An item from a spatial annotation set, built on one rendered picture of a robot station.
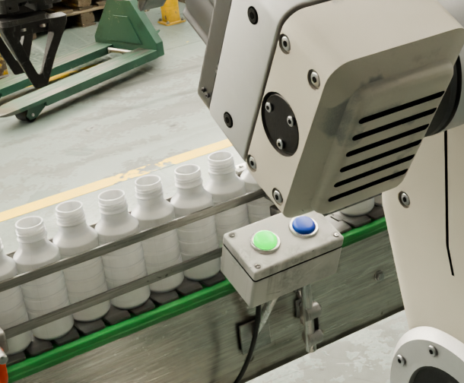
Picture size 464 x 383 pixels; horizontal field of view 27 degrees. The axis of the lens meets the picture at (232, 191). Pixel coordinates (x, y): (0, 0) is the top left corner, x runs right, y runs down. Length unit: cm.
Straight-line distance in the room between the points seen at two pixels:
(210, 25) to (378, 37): 11
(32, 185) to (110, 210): 314
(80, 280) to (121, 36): 473
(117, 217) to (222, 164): 17
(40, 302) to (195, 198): 25
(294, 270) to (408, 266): 50
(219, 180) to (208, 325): 21
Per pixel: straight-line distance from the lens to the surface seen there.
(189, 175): 131
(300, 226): 124
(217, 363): 142
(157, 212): 131
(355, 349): 296
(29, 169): 460
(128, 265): 130
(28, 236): 124
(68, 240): 127
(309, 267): 125
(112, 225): 128
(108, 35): 605
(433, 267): 72
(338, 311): 152
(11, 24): 97
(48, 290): 127
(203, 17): 56
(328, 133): 49
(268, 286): 122
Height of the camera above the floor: 169
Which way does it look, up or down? 25 degrees down
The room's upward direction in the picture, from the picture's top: 7 degrees counter-clockwise
